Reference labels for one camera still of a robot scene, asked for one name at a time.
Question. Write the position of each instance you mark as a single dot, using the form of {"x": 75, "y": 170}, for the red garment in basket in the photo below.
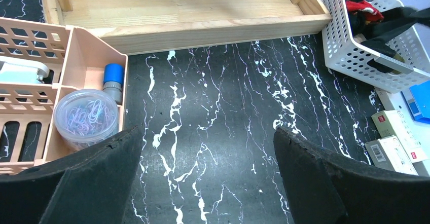
{"x": 370, "y": 13}

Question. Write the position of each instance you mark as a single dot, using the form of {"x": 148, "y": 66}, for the clear paperclip jar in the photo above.
{"x": 86, "y": 117}

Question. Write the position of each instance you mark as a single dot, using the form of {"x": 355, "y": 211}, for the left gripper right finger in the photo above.
{"x": 323, "y": 186}

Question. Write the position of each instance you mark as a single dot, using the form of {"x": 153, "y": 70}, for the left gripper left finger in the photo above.
{"x": 89, "y": 186}

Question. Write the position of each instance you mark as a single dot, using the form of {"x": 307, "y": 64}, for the blue folder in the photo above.
{"x": 417, "y": 99}

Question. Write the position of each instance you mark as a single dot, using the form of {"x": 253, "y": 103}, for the peach mesh file organizer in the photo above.
{"x": 76, "y": 56}

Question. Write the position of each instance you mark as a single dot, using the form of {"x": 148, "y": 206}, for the blue grey stamp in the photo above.
{"x": 113, "y": 81}

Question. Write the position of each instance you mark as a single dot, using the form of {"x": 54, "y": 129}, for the white stapler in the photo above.
{"x": 22, "y": 71}

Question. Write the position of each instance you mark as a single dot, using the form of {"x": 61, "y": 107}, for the wooden hanger rack frame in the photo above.
{"x": 145, "y": 26}

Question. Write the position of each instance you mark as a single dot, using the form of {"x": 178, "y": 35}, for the grey barcode box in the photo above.
{"x": 388, "y": 153}

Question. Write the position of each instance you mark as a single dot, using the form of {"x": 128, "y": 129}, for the white perforated laundry basket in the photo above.
{"x": 343, "y": 54}

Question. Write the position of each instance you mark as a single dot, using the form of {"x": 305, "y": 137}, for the small white red box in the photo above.
{"x": 392, "y": 122}

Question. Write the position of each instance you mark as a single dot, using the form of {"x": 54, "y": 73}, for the white flat board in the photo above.
{"x": 420, "y": 130}

